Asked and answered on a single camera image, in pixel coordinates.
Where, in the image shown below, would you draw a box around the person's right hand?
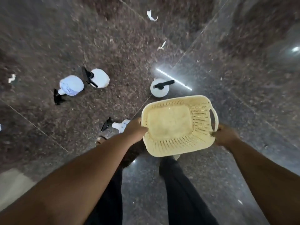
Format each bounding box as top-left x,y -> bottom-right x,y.
210,124 -> 241,147

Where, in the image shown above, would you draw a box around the person's left forearm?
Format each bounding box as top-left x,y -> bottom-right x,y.
0,134 -> 131,225

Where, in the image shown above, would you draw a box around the cream plastic perforated basket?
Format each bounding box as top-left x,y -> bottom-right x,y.
141,95 -> 219,158

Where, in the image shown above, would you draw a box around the person's right forearm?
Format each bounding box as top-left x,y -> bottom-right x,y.
227,139 -> 300,225

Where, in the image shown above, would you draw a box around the person's left hand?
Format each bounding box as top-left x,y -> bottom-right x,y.
122,117 -> 148,146

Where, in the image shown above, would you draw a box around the person's sandal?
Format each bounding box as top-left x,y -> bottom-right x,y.
96,129 -> 118,146

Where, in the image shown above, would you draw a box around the person's black trousers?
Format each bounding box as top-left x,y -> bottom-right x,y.
84,140 -> 219,225

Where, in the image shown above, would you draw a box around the white spray bottle black trigger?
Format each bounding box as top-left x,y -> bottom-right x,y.
150,78 -> 175,98
81,66 -> 110,88
101,117 -> 131,134
53,75 -> 84,106

